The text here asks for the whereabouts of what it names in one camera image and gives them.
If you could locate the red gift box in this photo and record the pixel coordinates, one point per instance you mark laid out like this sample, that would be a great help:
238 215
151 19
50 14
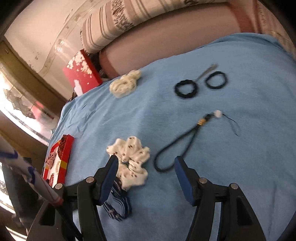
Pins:
69 148

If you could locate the red plaid scrunchie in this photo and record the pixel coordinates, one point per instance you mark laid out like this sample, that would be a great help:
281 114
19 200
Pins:
51 159

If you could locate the wooden door frame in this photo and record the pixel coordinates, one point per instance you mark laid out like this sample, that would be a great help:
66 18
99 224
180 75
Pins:
27 71

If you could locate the red floral box lid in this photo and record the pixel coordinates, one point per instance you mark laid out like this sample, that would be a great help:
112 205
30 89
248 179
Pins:
83 74

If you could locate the person's left forearm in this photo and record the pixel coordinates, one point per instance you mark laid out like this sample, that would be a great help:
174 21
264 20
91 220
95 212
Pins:
30 171

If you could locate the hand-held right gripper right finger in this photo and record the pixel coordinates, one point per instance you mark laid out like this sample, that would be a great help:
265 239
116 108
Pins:
185 178

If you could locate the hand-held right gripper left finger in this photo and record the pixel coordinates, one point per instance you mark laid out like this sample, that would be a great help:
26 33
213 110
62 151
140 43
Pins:
108 178

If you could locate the white polka dot scrunchie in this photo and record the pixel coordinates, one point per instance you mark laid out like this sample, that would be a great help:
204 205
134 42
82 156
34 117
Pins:
134 157

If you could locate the cream dotted scrunchie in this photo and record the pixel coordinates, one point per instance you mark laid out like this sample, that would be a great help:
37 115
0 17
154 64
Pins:
122 85

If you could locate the striped floral pillow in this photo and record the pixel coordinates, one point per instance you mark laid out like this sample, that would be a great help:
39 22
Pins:
111 25

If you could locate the blue blanket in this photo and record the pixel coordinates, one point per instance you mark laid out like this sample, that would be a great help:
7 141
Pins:
231 162

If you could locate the metal hair clip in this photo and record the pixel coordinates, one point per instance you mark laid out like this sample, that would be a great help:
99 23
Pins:
205 72

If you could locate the pink sofa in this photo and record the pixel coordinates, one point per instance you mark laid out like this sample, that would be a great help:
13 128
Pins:
173 41

